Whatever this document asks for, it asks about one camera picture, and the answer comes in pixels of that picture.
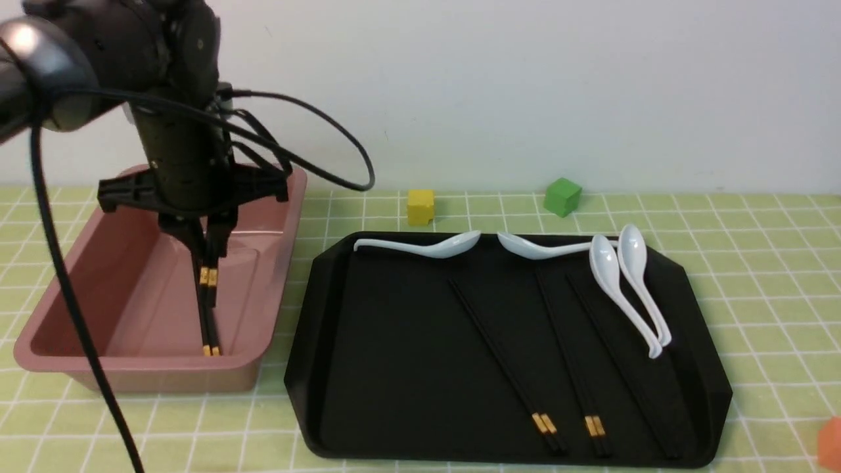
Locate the black cable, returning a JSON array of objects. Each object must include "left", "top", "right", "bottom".
[{"left": 29, "top": 89, "right": 376, "bottom": 473}]

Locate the white spoon left of pair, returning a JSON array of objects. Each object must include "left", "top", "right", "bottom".
[{"left": 589, "top": 235, "right": 663, "bottom": 359}]

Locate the yellow cube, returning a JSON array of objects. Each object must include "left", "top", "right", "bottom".
[{"left": 406, "top": 189, "right": 436, "bottom": 227}]

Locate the white spoon centre top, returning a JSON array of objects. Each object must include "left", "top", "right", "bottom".
[{"left": 497, "top": 233, "right": 591, "bottom": 260}]

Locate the white spoon right of pair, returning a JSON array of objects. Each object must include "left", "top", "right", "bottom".
[{"left": 618, "top": 224, "right": 672, "bottom": 347}]

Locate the green cube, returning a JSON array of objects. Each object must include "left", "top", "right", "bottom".
[{"left": 543, "top": 179, "right": 583, "bottom": 218}]

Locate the white spoon of pair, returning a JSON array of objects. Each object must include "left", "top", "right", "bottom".
[
  {"left": 618, "top": 224, "right": 672, "bottom": 347},
  {"left": 589, "top": 235, "right": 663, "bottom": 359}
]

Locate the black chopstick pair middle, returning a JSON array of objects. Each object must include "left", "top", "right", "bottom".
[{"left": 447, "top": 279, "right": 568, "bottom": 456}]

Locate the black serving tray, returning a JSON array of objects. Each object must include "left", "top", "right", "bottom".
[{"left": 284, "top": 231, "right": 733, "bottom": 469}]

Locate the pink rectangular plastic bin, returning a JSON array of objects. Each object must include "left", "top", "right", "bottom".
[{"left": 13, "top": 164, "right": 308, "bottom": 394}]

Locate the black chopstick pair gold band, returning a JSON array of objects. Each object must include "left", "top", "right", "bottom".
[{"left": 191, "top": 250, "right": 219, "bottom": 317}]

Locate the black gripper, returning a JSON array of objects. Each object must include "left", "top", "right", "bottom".
[{"left": 97, "top": 106, "right": 290, "bottom": 263}]

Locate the white spoon far left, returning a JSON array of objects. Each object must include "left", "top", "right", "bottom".
[{"left": 353, "top": 231, "right": 482, "bottom": 259}]

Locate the black chopstick pair in bin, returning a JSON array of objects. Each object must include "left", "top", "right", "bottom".
[{"left": 197, "top": 263, "right": 221, "bottom": 357}]

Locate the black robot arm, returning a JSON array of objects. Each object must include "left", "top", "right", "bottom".
[{"left": 2, "top": 1, "right": 291, "bottom": 267}]

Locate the black chopstick pair right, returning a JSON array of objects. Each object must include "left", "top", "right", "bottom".
[{"left": 534, "top": 269, "right": 612, "bottom": 459}]

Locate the orange cube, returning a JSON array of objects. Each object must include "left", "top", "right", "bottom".
[{"left": 817, "top": 416, "right": 840, "bottom": 472}]

